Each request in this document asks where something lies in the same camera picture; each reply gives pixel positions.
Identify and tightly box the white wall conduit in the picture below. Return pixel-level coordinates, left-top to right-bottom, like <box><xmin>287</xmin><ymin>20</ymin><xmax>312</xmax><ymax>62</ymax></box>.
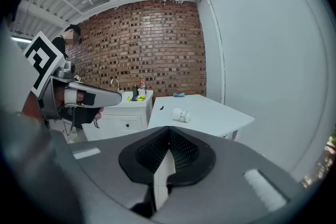
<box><xmin>201</xmin><ymin>0</ymin><xmax>226</xmax><ymax>105</ymax></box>

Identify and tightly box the person's left hand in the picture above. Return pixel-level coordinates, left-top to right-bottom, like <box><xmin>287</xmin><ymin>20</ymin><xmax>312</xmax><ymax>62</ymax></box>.
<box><xmin>71</xmin><ymin>106</ymin><xmax>103</xmax><ymax>130</ymax></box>

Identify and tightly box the white sink cabinet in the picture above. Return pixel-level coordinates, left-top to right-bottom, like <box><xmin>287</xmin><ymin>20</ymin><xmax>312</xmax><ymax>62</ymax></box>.
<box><xmin>81</xmin><ymin>90</ymin><xmax>154</xmax><ymax>142</ymax></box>

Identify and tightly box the pile of yellow snack packets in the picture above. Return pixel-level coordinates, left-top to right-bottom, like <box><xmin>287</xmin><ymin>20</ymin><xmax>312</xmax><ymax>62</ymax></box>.
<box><xmin>126</xmin><ymin>94</ymin><xmax>146</xmax><ymax>102</ymax></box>

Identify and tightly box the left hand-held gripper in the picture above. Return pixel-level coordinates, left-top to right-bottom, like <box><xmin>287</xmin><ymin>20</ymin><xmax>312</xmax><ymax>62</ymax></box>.
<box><xmin>23</xmin><ymin>30</ymin><xmax>123</xmax><ymax>129</ymax></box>

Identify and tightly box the person's left forearm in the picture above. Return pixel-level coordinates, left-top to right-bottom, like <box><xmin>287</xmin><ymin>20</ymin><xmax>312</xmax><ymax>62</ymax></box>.
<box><xmin>21</xmin><ymin>91</ymin><xmax>47</xmax><ymax>124</ymax></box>

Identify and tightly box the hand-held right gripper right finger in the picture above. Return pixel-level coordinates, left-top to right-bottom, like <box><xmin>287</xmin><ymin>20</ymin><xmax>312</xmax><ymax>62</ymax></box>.
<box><xmin>152</xmin><ymin>125</ymin><xmax>305</xmax><ymax>224</ymax></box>

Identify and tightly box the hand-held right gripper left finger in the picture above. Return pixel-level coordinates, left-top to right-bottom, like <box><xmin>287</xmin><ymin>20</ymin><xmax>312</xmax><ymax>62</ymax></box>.
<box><xmin>68</xmin><ymin>125</ymin><xmax>171</xmax><ymax>218</ymax></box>

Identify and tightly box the black framed window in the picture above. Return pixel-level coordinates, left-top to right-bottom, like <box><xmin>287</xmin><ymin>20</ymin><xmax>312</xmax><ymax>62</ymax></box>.
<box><xmin>299</xmin><ymin>128</ymin><xmax>336</xmax><ymax>189</ymax></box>

